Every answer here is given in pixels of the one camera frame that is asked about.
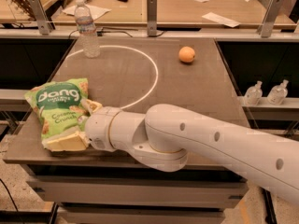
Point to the middle metal bracket post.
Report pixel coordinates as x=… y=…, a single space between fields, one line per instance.
x=152 y=17

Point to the right sanitizer pump bottle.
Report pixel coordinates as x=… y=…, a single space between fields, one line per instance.
x=278 y=93

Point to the white paper sheet right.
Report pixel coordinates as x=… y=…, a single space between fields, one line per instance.
x=218 y=19

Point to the green rice chip bag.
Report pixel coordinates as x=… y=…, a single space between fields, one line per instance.
x=58 y=107

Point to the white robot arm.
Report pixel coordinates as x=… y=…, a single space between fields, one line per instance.
x=164 y=136

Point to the clear plastic water bottle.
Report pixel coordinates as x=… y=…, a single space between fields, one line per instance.
x=87 y=29

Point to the orange fruit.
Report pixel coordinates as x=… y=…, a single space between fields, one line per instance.
x=186 y=54

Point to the left metal bracket post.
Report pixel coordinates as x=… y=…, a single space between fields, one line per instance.
x=41 y=19

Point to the metal bracket post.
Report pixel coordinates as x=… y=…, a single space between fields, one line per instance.
x=152 y=17
x=265 y=29
x=41 y=19

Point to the right metal bracket post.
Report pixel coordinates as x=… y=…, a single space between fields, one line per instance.
x=265 y=29

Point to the sanitizer pump bottle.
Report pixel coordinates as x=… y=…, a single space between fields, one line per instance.
x=278 y=93
x=253 y=94

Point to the left sanitizer pump bottle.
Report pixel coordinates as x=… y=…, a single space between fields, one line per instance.
x=253 y=94

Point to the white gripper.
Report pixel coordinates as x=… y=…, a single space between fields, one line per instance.
x=97 y=129

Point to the white paper sheet left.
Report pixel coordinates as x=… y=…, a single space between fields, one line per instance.
x=96 y=12

